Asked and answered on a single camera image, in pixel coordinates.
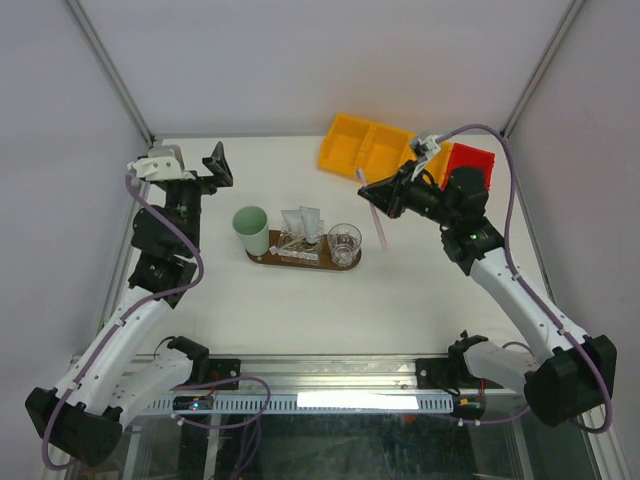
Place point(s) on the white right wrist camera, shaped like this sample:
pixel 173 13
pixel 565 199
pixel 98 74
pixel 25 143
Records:
pixel 425 148

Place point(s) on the yellow bin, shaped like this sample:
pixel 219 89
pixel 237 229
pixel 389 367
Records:
pixel 437 167
pixel 386 149
pixel 342 148

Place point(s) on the white slotted cable duct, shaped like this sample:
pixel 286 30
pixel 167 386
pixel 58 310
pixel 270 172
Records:
pixel 305 403

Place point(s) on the yellow bin left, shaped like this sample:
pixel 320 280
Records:
pixel 342 148

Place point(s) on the clear acrylic toothbrush holder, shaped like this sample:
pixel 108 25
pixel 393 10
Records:
pixel 306 254

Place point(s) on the brown oval wooden tray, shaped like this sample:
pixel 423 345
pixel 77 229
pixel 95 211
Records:
pixel 326 262

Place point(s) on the green plastic cup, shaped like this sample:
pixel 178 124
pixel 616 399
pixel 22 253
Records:
pixel 250 224

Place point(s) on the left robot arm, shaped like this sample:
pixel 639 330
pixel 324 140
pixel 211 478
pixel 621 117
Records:
pixel 83 416

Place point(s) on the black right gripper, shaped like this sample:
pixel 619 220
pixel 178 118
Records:
pixel 391 195

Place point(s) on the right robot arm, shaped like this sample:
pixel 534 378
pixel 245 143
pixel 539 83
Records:
pixel 568 372

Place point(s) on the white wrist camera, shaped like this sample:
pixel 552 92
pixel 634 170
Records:
pixel 160 164
pixel 425 148

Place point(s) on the left aluminium corner post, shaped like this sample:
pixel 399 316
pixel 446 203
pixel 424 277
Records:
pixel 91 37

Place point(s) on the yellow bin middle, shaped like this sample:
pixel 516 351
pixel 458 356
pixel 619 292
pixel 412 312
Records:
pixel 386 149

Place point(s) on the pink toothbrush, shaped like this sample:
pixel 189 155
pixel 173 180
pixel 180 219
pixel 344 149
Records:
pixel 376 220

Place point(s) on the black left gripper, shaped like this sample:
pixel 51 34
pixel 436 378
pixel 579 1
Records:
pixel 220 173

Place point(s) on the right aluminium corner post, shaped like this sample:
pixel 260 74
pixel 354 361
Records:
pixel 543 65

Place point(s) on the red plastic bin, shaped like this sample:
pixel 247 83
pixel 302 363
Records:
pixel 461 155

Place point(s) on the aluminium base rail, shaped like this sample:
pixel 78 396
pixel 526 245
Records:
pixel 263 374

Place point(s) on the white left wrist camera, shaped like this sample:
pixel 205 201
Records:
pixel 160 164

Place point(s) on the clear plastic cup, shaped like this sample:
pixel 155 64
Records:
pixel 344 241

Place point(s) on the aluminium corner post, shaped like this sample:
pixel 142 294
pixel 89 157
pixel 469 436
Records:
pixel 543 65
pixel 91 37

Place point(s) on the yellow bin right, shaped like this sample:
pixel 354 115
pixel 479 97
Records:
pixel 437 167

